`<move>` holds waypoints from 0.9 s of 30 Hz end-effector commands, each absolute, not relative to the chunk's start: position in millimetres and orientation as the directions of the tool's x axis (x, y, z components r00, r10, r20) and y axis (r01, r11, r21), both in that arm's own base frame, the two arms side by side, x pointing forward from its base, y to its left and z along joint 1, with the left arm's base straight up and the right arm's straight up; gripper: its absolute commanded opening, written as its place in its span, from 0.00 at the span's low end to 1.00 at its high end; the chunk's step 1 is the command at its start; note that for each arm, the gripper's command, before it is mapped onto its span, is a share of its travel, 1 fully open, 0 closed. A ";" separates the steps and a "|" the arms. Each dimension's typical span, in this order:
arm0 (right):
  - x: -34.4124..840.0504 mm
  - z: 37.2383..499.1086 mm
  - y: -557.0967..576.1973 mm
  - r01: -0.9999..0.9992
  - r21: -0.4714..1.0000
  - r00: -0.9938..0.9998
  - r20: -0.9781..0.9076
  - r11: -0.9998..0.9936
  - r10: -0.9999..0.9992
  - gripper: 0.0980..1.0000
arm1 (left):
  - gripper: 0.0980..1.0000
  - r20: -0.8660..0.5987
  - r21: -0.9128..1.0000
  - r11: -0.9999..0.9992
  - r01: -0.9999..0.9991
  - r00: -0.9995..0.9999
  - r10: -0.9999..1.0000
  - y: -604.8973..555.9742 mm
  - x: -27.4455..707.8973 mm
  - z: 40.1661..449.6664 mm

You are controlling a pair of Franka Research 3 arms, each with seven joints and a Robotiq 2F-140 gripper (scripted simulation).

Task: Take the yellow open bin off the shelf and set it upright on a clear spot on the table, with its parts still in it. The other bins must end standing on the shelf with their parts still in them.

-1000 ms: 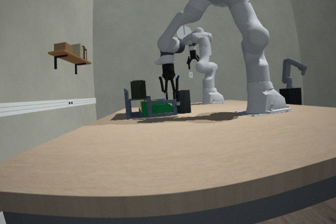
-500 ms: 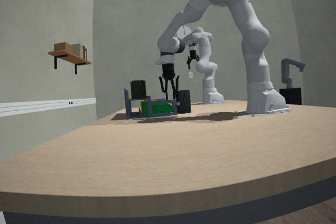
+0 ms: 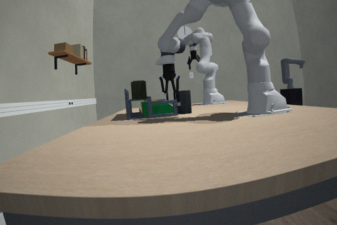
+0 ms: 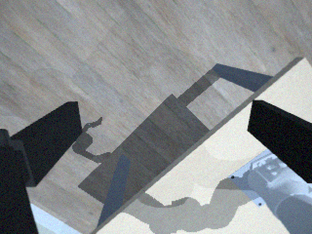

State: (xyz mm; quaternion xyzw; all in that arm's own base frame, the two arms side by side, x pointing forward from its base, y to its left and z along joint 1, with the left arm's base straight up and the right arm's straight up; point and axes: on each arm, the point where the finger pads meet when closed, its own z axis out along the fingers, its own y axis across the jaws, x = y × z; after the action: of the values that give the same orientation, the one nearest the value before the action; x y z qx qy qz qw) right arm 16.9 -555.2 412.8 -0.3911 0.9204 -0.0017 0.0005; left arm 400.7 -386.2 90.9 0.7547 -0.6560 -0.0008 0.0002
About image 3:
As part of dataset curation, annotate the green open bin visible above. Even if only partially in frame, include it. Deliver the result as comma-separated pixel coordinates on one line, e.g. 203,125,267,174
142,102,173,117

